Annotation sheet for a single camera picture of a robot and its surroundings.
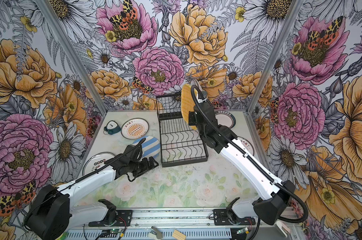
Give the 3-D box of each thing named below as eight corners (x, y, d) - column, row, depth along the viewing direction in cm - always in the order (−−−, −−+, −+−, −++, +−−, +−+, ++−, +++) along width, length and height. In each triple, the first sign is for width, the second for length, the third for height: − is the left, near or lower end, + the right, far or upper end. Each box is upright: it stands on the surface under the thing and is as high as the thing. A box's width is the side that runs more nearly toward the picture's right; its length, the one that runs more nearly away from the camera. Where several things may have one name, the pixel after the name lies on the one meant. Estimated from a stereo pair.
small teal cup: (105, 135, 109) (102, 131, 105) (109, 124, 116) (107, 120, 112) (118, 135, 109) (116, 131, 105) (122, 124, 116) (120, 120, 112)
